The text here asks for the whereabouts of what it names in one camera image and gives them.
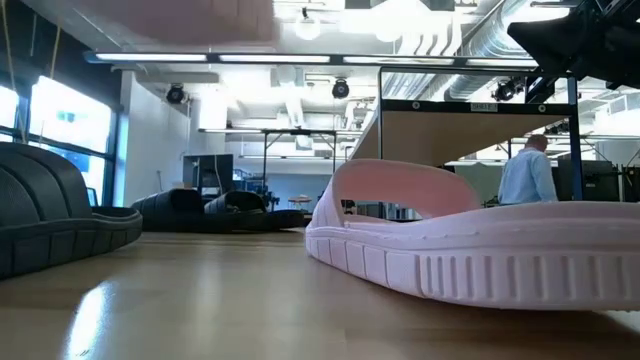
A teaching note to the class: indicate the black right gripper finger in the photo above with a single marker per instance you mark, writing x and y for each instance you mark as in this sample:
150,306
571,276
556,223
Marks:
555,35

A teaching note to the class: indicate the pink slide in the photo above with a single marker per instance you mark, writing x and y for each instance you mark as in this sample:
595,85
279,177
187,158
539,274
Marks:
500,260
175,17

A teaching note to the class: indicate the black slide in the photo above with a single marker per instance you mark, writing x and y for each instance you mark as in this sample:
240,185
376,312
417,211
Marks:
170,210
250,212
50,240

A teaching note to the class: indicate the black spotlight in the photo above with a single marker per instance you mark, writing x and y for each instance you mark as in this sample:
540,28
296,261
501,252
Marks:
340,89
176,94
506,91

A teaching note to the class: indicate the person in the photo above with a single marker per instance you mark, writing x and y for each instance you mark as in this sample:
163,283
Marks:
527,175

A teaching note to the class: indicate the large dark monitor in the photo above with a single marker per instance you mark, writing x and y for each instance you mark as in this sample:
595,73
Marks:
592,180

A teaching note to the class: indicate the white globe lamp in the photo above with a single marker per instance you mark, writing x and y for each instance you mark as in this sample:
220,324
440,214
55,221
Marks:
307,26

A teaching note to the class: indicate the long fluorescent light bar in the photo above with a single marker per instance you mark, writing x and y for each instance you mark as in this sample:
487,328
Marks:
260,58

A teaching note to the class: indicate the large window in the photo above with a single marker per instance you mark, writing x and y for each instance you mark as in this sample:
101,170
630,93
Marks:
70,120

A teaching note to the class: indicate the silver ventilation duct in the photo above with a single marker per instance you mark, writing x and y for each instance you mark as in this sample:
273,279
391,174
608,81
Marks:
490,35

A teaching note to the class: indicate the wooden shelf with black frame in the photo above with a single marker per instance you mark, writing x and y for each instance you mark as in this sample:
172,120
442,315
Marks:
450,135

